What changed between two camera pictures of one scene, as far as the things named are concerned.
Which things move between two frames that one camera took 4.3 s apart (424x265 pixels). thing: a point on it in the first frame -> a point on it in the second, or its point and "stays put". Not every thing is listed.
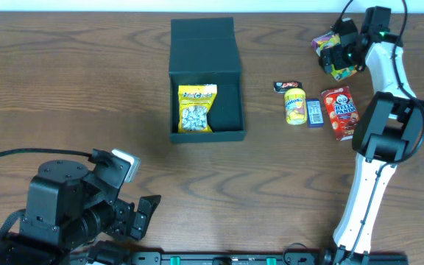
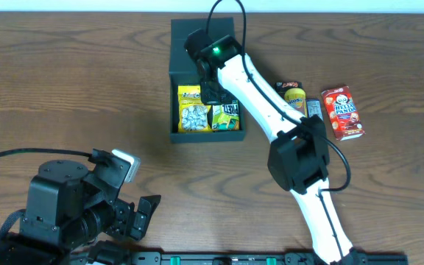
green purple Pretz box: (328, 40) -> (226, 117)
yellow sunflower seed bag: (194, 101) stays put
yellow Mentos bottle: (295, 102) stays put
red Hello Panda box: (342, 112) stays put
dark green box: (204, 51) stays put
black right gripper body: (331, 59) -> (213, 93)
